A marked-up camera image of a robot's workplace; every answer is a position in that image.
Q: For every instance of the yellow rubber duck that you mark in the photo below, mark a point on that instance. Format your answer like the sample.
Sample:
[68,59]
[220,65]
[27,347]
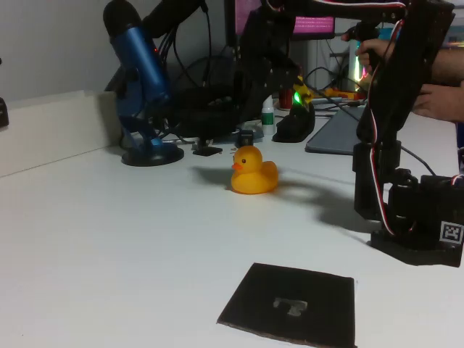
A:
[253,177]

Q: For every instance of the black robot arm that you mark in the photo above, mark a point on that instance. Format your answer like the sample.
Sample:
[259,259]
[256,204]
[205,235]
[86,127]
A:
[409,72]

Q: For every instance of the person's right forearm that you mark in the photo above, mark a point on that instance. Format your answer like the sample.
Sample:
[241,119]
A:
[449,67]

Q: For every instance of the black square mat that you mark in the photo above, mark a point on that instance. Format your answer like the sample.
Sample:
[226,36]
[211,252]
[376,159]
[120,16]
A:
[253,304]

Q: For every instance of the person's right hand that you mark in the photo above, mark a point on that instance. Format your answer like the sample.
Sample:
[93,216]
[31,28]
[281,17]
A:
[373,54]

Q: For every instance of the person's left hand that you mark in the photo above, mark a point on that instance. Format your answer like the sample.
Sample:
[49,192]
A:
[442,103]

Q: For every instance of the white spray bottle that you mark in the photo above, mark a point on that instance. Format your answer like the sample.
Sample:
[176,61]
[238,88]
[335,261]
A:
[268,123]

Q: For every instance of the small black cube device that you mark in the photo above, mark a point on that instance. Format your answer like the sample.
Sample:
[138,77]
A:
[245,138]

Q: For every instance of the small black flat stand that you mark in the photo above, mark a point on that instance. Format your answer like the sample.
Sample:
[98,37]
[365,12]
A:
[207,151]

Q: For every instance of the yellow tool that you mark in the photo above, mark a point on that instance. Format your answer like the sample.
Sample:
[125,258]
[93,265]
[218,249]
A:
[340,95]

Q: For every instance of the computer monitor pink text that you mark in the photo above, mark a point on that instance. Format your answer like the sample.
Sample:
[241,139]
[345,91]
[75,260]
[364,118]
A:
[315,25]

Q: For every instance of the gray laptop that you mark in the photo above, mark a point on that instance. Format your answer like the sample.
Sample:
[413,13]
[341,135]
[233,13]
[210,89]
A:
[330,139]

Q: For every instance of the blue desktop microphone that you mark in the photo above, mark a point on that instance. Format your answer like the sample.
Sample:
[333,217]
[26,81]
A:
[141,61]

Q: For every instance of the white raised desk shelf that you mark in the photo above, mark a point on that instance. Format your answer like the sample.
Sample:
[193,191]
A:
[54,127]

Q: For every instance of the black white marker tag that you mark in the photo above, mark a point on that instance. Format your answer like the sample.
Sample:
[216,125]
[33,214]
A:
[451,232]

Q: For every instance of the black oblong device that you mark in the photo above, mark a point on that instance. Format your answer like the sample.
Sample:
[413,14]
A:
[3,112]

